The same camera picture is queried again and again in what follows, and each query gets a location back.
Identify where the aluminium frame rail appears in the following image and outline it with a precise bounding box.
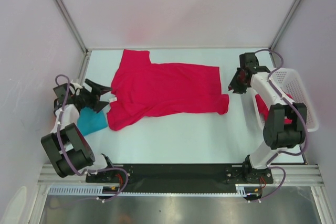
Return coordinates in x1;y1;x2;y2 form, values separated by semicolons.
38;163;323;185

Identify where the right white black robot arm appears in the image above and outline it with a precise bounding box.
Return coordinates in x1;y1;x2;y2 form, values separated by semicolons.
228;52;308;183

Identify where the red t shirt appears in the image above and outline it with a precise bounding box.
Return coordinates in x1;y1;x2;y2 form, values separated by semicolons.
256;91;296;125
107;49;229;131

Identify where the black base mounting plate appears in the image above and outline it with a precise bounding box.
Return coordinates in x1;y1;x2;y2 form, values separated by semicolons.
86;163;274;194

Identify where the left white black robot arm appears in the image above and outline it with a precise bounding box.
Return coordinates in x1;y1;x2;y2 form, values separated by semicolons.
41;79;116;182

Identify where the white plastic perforated basket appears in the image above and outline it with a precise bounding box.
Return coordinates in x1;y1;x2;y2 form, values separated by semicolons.
272;68;319;132

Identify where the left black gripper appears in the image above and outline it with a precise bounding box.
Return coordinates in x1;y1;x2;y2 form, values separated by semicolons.
73;79;113;113

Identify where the white slotted cable duct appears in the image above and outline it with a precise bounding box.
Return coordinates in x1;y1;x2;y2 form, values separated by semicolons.
48;184;260;197

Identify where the folded teal t shirt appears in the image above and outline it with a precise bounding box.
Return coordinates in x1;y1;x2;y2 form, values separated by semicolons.
77;108;108;136

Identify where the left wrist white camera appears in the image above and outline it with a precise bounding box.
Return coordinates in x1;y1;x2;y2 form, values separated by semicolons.
70;81;83;90

